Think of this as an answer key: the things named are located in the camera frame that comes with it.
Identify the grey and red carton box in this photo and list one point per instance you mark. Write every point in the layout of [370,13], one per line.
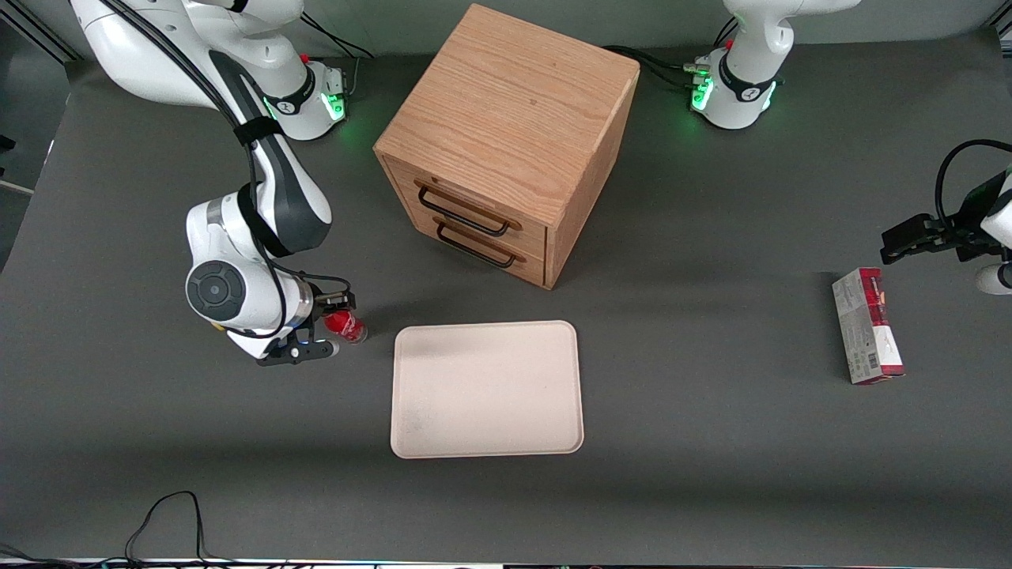
[866,332]

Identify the wooden two-drawer cabinet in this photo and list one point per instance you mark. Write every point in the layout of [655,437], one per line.
[514,103]

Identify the small red coke bottle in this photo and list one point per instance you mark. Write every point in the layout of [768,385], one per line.
[349,329]

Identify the wooden drawer front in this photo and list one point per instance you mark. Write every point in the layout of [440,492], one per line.
[526,265]
[474,197]

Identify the left wrist camera white housing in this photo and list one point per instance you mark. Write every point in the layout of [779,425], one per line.
[994,280]

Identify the beige rectangular tray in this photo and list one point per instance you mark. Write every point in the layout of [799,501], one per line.
[486,387]

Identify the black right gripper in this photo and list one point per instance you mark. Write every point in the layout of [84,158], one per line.
[322,303]

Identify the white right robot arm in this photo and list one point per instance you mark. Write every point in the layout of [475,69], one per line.
[158,63]

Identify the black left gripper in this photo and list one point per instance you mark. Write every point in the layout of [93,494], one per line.
[966,229]

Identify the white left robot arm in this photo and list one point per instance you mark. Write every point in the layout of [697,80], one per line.
[747,79]

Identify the grey aluminium frame rail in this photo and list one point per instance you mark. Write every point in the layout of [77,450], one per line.
[47,35]

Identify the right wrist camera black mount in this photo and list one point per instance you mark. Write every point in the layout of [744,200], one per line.
[292,354]

